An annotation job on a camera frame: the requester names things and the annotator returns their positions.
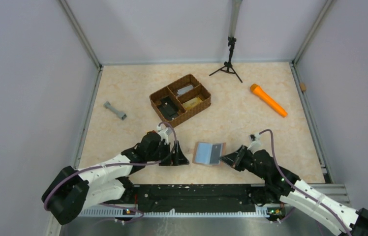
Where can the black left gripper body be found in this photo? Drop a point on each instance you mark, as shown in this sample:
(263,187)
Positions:
(169,153)

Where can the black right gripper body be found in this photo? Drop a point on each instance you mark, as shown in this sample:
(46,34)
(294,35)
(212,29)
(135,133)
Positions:
(239,158)

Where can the brown leather card holder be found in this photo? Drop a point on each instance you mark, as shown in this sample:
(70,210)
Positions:
(202,152)

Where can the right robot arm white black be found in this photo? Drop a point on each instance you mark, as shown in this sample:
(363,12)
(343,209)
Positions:
(286,187)

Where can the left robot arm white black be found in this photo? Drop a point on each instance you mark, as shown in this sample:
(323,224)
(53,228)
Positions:
(74,190)

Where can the gold card in basket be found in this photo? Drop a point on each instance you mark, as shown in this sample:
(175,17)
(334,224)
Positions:
(188,105)

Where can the silver card in basket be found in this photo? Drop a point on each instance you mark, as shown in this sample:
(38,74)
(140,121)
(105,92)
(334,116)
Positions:
(183,90)

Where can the black object in basket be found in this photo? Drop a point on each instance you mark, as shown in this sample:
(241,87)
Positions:
(168,109)

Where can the brown wicker divided basket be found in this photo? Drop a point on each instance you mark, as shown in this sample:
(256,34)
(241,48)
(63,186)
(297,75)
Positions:
(170,91)

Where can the orange flashlight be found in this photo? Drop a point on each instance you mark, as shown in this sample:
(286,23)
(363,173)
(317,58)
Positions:
(256,90)

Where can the grey plastic connector piece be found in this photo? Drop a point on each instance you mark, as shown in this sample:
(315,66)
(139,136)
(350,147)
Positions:
(121,115)

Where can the black mini tripod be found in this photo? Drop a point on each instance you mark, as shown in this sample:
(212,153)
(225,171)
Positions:
(228,66)

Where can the small tan block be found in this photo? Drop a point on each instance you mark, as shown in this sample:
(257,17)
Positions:
(302,86)

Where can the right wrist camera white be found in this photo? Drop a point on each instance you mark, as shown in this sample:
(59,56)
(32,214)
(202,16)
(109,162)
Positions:
(255,144)

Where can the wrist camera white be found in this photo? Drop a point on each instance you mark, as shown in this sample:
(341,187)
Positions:
(164,133)
(255,144)

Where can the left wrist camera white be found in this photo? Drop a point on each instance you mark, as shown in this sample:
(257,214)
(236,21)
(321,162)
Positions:
(164,133)

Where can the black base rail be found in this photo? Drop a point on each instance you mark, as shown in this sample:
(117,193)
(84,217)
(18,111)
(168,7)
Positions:
(202,198)

